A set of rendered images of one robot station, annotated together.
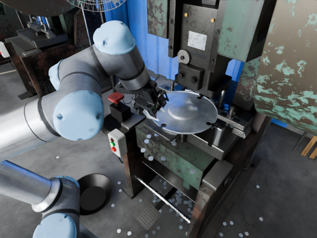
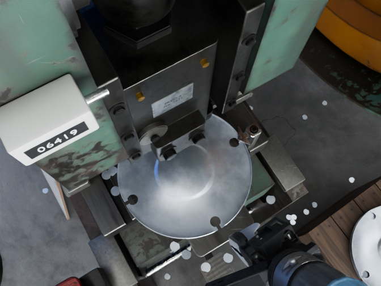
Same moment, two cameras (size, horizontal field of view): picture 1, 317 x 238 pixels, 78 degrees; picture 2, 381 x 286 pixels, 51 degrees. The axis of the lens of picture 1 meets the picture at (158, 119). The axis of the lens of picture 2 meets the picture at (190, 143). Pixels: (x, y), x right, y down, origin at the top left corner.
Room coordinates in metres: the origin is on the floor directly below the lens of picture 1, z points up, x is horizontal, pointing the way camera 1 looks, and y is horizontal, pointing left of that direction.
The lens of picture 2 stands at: (0.60, 0.10, 1.63)
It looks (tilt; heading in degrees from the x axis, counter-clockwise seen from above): 72 degrees down; 284
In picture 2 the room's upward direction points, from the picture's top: 4 degrees clockwise
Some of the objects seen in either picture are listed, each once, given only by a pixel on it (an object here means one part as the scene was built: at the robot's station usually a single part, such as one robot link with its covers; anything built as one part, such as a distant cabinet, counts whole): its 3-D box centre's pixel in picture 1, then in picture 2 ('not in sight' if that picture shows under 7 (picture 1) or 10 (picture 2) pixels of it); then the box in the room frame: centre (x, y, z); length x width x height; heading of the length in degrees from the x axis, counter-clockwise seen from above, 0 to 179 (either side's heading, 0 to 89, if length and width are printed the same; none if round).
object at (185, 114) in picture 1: (183, 109); (184, 169); (0.67, -0.11, 0.78); 0.29 x 0.29 x 0.01
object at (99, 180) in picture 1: (91, 195); not in sight; (0.68, 0.46, 0.04); 0.30 x 0.30 x 0.07
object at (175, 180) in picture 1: (189, 159); not in sight; (0.77, -0.20, 0.31); 0.43 x 0.42 x 0.01; 48
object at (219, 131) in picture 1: (218, 134); (250, 135); (0.55, -0.24, 0.75); 0.03 x 0.03 x 0.10; 48
